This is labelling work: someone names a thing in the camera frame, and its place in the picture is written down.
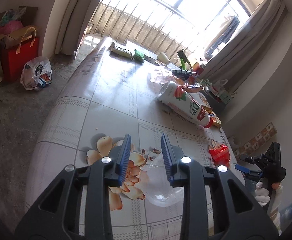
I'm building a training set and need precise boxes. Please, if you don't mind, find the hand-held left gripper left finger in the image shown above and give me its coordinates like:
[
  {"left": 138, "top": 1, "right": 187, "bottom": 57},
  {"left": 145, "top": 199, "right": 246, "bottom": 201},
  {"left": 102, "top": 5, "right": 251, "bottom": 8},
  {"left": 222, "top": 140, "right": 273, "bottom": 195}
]
[{"left": 16, "top": 134, "right": 132, "bottom": 240}]

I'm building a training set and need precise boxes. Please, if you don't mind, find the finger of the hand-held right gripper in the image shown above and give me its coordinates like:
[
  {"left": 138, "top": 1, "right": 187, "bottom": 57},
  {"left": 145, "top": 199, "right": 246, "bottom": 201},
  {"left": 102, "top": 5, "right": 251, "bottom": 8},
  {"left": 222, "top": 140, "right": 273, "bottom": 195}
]
[
  {"left": 234, "top": 164, "right": 261, "bottom": 180},
  {"left": 239, "top": 154, "right": 261, "bottom": 165}
]

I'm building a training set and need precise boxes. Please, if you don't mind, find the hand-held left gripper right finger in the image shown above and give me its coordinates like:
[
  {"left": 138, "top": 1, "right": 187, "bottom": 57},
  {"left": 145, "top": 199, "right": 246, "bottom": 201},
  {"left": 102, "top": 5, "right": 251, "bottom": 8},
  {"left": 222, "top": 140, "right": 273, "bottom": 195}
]
[{"left": 161, "top": 133, "right": 278, "bottom": 240}]

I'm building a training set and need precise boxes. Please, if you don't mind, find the red wrapper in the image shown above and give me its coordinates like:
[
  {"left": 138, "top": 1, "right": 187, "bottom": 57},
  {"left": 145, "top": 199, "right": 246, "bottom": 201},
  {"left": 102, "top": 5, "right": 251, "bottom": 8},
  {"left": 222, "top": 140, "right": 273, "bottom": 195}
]
[{"left": 209, "top": 144, "right": 230, "bottom": 167}]

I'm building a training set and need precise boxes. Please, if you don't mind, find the clear plastic bag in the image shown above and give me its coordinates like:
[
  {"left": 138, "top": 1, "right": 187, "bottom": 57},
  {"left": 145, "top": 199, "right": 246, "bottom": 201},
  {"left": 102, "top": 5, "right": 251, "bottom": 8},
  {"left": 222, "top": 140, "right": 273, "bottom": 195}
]
[{"left": 141, "top": 152, "right": 185, "bottom": 207}]

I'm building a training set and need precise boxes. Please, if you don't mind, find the orange yellow snack bag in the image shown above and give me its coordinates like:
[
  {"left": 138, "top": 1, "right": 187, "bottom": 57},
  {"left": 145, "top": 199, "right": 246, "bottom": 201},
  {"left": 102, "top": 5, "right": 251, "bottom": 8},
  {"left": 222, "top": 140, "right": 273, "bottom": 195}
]
[{"left": 200, "top": 104, "right": 222, "bottom": 128}]

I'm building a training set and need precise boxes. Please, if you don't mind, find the white strawberry milk bottle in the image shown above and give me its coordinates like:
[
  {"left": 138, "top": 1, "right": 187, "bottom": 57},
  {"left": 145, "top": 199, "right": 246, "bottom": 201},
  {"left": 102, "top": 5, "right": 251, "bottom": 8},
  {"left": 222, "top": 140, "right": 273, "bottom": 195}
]
[{"left": 158, "top": 81, "right": 214, "bottom": 129}]

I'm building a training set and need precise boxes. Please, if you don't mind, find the clear bag with red print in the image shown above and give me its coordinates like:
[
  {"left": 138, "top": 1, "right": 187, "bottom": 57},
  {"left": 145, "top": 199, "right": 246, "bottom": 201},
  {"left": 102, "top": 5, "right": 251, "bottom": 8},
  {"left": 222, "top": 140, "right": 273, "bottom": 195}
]
[{"left": 149, "top": 67, "right": 176, "bottom": 84}]

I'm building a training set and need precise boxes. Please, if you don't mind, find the orange purple snack bag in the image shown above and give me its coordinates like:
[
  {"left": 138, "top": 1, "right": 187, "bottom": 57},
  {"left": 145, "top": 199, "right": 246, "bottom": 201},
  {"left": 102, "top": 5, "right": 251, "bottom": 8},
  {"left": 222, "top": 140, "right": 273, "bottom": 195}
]
[{"left": 172, "top": 69, "right": 205, "bottom": 93}]

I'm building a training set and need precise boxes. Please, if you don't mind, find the person's right forearm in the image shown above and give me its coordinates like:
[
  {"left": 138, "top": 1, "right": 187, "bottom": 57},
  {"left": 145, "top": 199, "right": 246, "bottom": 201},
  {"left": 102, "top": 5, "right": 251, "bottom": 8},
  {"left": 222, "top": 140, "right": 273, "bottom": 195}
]
[{"left": 269, "top": 182, "right": 286, "bottom": 233}]

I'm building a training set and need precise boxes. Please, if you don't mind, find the person's right hand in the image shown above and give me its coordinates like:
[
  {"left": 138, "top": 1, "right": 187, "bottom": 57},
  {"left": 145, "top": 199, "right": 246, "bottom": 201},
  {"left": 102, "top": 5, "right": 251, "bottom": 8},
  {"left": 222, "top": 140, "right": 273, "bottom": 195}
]
[{"left": 255, "top": 181, "right": 271, "bottom": 207}]

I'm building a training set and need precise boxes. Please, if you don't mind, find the floral plastic tablecloth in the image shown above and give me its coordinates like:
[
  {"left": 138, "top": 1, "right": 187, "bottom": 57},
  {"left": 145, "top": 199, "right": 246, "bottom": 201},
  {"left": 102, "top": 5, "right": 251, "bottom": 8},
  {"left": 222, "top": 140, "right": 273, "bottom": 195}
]
[{"left": 25, "top": 37, "right": 246, "bottom": 240}]

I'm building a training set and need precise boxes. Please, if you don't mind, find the grey cabinet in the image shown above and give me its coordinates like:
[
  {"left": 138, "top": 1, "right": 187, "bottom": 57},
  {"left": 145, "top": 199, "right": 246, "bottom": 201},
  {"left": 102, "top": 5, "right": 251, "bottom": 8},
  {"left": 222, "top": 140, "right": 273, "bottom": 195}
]
[{"left": 201, "top": 90, "right": 227, "bottom": 117}]

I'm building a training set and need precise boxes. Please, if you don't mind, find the green plastic storage basket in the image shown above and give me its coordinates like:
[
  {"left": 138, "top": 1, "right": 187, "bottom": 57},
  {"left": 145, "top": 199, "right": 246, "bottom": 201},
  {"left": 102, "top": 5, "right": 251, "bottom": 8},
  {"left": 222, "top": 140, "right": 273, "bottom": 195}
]
[{"left": 218, "top": 90, "right": 233, "bottom": 104}]

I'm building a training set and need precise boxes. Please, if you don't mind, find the green and black object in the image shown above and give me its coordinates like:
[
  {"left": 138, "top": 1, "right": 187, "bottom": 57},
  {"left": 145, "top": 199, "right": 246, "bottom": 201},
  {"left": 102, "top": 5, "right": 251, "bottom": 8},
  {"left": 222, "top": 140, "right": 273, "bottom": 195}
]
[{"left": 177, "top": 50, "right": 189, "bottom": 69}]

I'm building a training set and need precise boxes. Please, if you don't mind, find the white paper cup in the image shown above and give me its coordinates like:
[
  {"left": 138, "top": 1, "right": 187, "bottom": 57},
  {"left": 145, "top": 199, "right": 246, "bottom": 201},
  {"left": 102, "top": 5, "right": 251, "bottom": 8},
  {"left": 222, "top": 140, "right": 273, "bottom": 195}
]
[{"left": 156, "top": 52, "right": 171, "bottom": 65}]

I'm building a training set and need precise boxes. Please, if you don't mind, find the green snack packet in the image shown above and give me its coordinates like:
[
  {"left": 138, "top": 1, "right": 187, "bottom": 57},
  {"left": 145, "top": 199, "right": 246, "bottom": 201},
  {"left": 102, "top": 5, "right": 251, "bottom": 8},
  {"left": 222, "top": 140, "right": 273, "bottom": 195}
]
[{"left": 133, "top": 49, "right": 145, "bottom": 63}]

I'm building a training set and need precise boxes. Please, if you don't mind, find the pale yellow snack packet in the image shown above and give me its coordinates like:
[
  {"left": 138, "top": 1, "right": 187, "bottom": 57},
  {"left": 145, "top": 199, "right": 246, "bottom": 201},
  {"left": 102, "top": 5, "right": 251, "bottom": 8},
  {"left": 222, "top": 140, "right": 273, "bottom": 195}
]
[{"left": 110, "top": 42, "right": 134, "bottom": 59}]

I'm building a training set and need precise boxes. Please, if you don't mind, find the grey curtain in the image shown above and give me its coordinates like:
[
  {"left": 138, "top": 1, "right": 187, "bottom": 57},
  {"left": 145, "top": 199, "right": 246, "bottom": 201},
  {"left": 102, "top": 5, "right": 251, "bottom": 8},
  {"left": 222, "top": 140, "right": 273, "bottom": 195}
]
[
  {"left": 198, "top": 0, "right": 292, "bottom": 85},
  {"left": 42, "top": 0, "right": 114, "bottom": 55}
]

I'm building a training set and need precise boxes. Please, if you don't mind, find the white plastic shopping bag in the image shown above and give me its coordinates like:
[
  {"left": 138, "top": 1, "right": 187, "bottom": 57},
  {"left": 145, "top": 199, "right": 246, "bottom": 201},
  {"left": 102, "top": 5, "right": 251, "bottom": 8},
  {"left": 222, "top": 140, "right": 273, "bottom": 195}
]
[{"left": 20, "top": 57, "right": 52, "bottom": 91}]

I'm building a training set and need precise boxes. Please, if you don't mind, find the hanging denim garment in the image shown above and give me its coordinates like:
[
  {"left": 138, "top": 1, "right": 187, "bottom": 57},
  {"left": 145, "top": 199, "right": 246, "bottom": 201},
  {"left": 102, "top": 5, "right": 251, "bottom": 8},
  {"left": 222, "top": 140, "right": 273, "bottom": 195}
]
[{"left": 206, "top": 15, "right": 240, "bottom": 55}]

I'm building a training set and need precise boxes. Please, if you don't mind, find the metal window railing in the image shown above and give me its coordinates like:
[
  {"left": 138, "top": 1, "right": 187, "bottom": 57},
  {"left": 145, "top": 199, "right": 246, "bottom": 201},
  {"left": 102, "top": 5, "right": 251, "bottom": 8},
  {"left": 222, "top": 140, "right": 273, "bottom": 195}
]
[{"left": 86, "top": 0, "right": 199, "bottom": 63}]

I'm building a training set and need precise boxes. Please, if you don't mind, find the red gift bag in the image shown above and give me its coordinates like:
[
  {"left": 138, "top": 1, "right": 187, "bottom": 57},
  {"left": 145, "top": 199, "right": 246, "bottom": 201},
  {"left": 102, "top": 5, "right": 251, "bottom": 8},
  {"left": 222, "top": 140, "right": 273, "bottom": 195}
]
[{"left": 1, "top": 27, "right": 40, "bottom": 82}]

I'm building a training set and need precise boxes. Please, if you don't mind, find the brown cardboard box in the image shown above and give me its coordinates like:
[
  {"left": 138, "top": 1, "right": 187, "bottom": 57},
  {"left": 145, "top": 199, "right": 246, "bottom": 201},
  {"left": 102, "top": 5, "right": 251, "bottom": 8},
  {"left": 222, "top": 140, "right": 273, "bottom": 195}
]
[{"left": 0, "top": 6, "right": 39, "bottom": 48}]

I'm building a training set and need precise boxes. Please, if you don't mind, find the pink plastic bag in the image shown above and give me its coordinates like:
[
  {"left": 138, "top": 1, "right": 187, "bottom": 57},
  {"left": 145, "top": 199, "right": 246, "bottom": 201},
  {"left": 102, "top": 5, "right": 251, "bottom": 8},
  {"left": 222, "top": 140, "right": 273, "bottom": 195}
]
[{"left": 0, "top": 20, "right": 24, "bottom": 34}]

